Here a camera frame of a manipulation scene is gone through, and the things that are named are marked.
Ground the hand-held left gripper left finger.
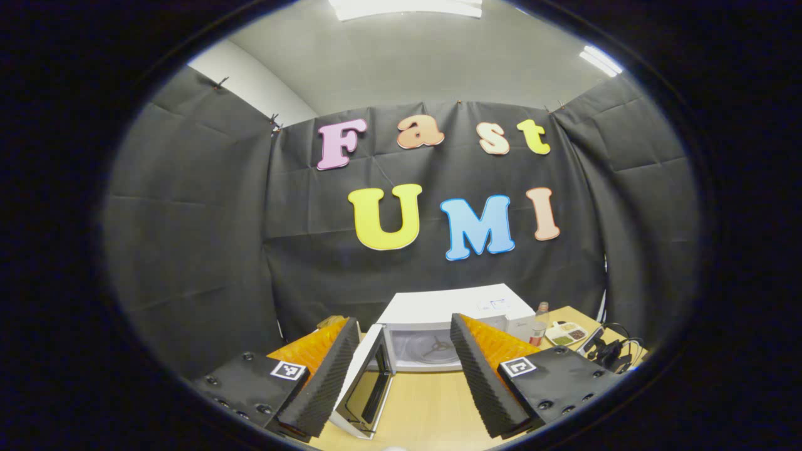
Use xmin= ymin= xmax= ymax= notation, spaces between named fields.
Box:
xmin=191 ymin=316 xmax=362 ymax=439

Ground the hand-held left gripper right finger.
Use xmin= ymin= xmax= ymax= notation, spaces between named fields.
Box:
xmin=449 ymin=313 xmax=625 ymax=439

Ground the white microwave oven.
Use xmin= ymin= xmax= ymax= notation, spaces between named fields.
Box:
xmin=329 ymin=283 xmax=537 ymax=440

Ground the clear bottle with red label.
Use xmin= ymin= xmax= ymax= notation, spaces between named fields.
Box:
xmin=529 ymin=302 xmax=551 ymax=348

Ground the white divided grain dish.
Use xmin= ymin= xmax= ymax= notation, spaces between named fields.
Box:
xmin=545 ymin=321 xmax=590 ymax=347

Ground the black backdrop cloth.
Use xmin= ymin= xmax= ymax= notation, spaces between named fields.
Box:
xmin=100 ymin=66 xmax=699 ymax=380

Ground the long ceiling light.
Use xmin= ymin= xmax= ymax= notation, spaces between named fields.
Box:
xmin=579 ymin=44 xmax=625 ymax=78

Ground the wide ceiling light panel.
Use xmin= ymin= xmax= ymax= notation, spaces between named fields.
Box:
xmin=328 ymin=0 xmax=484 ymax=21

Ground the black headset with cables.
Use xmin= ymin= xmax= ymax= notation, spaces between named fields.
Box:
xmin=583 ymin=323 xmax=647 ymax=375

